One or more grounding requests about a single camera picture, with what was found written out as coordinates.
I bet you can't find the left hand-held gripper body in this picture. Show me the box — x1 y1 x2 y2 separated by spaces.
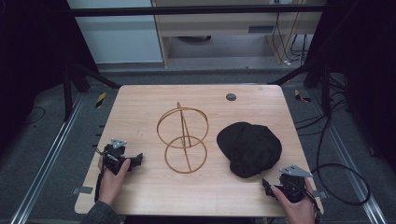
101 138 135 175

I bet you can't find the left hand-held gripper black cable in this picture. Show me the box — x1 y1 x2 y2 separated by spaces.
93 147 108 203

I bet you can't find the black hat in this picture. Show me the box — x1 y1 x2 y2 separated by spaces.
216 121 283 179

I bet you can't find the person's right hand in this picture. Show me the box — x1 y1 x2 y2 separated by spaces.
270 177 317 224

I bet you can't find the hand-held gripper black cable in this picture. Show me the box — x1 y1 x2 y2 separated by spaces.
93 147 108 203
288 180 322 224

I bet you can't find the black metal frame crossbar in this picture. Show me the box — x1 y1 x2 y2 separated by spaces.
68 4 327 18

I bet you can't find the dark round chair base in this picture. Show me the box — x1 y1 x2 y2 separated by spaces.
177 35 213 44

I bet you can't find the white cabinet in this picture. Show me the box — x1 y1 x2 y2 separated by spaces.
66 0 164 65

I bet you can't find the gold wire hat stand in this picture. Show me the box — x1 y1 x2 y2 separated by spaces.
156 101 210 175

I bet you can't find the thick black looped floor cable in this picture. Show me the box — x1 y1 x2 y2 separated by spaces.
310 116 372 207

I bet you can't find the grey table edge bracket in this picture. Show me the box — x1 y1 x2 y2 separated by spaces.
312 189 329 200
72 186 94 196

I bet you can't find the bundle of hanging desk cables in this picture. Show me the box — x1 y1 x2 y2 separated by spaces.
271 0 310 67

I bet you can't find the person's left hand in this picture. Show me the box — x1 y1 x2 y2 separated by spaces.
98 157 132 207

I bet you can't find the light wooden desk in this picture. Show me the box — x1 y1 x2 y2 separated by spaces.
150 0 328 68

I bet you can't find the black curtain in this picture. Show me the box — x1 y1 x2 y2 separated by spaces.
0 0 100 158
304 0 396 175

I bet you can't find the thin black floor cable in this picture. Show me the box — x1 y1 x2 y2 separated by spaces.
21 105 47 127

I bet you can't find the silver metal floor rail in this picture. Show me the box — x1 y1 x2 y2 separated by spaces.
309 90 389 224
8 92 86 224

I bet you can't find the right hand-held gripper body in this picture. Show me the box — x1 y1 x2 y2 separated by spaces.
277 164 314 203

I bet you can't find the black metal frame leg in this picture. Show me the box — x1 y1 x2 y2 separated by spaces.
61 59 122 123
267 61 332 119

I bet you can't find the yellow black striped tape marker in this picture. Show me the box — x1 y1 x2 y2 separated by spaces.
293 89 312 104
94 91 107 109

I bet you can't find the right hand-held gripper black cable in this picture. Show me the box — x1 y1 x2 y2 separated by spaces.
288 180 322 224

